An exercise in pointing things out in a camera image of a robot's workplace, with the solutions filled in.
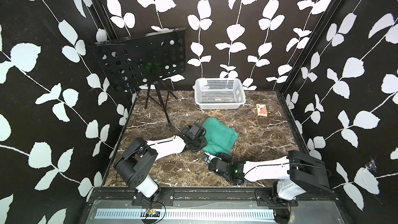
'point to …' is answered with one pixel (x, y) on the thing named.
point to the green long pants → (220, 138)
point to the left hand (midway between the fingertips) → (208, 141)
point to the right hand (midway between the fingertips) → (216, 153)
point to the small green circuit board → (152, 213)
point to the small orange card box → (261, 109)
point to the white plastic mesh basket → (217, 93)
